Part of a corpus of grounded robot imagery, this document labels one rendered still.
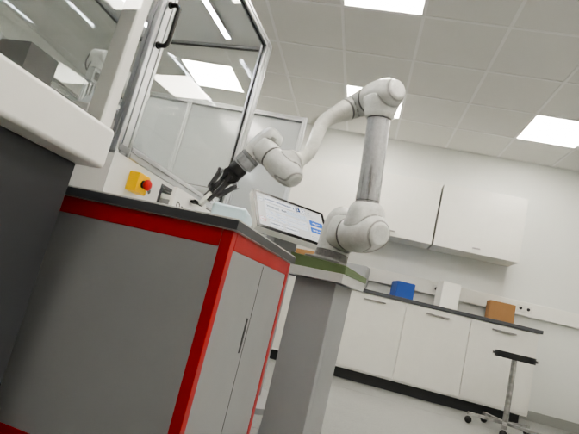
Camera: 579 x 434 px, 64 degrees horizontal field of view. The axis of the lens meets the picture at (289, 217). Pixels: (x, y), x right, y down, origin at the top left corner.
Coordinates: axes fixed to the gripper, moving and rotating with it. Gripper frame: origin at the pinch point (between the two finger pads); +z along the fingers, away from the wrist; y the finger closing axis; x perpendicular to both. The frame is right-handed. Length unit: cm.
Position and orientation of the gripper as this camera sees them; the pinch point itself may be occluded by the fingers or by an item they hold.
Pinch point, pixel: (206, 198)
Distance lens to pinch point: 200.3
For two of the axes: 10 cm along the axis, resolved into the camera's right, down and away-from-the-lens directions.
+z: -7.3, 6.8, 0.2
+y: -6.4, -7.0, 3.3
